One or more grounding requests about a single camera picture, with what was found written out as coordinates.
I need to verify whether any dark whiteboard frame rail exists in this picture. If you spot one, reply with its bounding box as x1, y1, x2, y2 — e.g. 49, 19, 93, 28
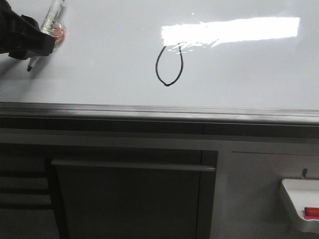
0, 102, 319, 139

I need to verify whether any black whiteboard marker with tape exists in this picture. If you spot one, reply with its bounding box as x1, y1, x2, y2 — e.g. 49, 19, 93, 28
26, 0, 68, 73

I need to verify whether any dark cabinet door panel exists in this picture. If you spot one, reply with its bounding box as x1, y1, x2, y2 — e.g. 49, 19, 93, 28
52, 159, 215, 239

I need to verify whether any white glossy whiteboard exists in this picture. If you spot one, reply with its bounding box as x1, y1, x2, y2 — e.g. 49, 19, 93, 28
0, 0, 319, 110

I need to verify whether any white wall-mounted tray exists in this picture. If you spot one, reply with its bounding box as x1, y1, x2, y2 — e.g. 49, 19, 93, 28
280, 179, 319, 234

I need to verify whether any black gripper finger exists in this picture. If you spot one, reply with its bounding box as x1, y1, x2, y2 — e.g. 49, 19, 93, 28
0, 0, 23, 54
8, 15, 55, 60

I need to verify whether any red marker in tray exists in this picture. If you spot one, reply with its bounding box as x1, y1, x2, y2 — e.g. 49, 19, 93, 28
304, 207, 319, 217

